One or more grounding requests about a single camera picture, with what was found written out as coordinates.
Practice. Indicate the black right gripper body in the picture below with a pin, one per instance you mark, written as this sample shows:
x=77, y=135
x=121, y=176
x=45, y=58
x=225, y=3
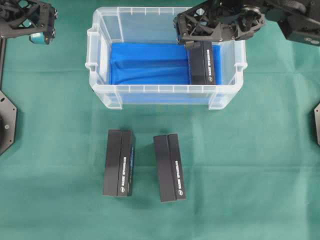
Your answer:
x=219, y=21

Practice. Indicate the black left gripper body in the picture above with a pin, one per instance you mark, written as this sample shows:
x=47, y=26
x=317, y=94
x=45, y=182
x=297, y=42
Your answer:
x=32, y=18

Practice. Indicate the black RealSense box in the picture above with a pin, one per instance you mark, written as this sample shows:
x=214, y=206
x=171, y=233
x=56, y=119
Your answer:
x=119, y=163
x=169, y=168
x=201, y=64

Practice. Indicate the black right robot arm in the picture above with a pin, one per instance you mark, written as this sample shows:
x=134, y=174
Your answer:
x=298, y=20

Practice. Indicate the clear plastic storage case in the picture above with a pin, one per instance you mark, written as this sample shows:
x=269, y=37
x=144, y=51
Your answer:
x=114, y=26

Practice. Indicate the blue cloth liner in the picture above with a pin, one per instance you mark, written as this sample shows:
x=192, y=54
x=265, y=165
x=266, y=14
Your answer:
x=155, y=74

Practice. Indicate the black frame rail left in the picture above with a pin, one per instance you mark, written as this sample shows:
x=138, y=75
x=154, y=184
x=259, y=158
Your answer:
x=2, y=57

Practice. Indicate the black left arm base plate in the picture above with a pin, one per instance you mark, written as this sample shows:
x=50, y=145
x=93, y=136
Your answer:
x=8, y=119

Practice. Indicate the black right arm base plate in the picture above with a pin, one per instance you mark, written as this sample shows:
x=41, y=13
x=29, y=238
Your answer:
x=317, y=122

